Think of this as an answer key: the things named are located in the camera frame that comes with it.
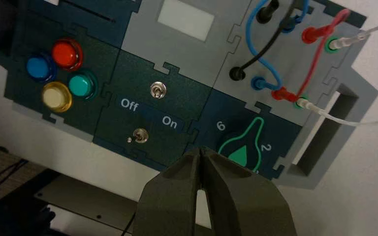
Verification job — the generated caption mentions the white rectangular display screen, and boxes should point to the white rectangular display screen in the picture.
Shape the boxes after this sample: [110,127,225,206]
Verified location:
[157,0,215,42]

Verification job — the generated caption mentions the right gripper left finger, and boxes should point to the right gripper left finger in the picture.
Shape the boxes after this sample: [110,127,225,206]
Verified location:
[132,147,203,236]

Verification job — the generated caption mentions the blue grey task board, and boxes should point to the blue grey task board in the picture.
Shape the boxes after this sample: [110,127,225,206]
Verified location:
[0,0,378,190]

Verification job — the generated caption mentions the green banana socket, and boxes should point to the green banana socket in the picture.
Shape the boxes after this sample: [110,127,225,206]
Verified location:
[324,36,340,53]
[293,95,309,110]

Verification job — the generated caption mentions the thin black hanging cable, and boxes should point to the thin black hanging cable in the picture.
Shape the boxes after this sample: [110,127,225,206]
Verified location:
[121,211,137,236]

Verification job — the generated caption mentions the grey metal plate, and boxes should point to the grey metal plate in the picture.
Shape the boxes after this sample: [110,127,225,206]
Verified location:
[34,175,139,230]

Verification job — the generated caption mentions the blue round push button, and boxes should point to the blue round push button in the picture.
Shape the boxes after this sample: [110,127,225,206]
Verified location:
[25,54,58,83]

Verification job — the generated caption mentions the red round push button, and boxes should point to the red round push button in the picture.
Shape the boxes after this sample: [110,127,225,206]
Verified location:
[51,38,84,72]

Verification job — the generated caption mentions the white banana plug cable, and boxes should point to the white banana plug cable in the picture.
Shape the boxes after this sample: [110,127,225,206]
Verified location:
[329,22,378,51]
[297,97,378,127]

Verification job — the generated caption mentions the black banana plug cable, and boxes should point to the black banana plug cable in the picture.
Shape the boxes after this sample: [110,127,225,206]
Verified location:
[229,0,307,82]

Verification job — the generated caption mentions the thin black floor cables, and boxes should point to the thin black floor cables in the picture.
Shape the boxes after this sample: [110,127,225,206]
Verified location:
[0,158,30,198]

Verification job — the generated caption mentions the black green rotary knob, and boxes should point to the black green rotary knob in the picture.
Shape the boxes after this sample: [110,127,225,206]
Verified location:
[217,117,265,173]

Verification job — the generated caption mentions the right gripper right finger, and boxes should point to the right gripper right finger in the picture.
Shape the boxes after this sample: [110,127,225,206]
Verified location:
[201,147,298,236]

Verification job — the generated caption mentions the red banana plug cable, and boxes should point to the red banana plug cable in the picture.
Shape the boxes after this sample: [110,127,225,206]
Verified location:
[270,8,351,103]

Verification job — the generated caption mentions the silver metal toggle switch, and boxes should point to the silver metal toggle switch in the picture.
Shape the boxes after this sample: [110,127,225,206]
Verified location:
[150,82,167,99]
[132,128,149,144]

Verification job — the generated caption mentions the green round push button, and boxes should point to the green round push button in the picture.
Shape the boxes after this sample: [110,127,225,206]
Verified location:
[68,70,99,101]

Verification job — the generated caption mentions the yellow round push button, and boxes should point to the yellow round push button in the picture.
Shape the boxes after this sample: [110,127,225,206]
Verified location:
[41,81,73,114]

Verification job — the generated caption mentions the blue banana plug cable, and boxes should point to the blue banana plug cable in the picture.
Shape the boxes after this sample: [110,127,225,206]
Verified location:
[245,0,310,92]

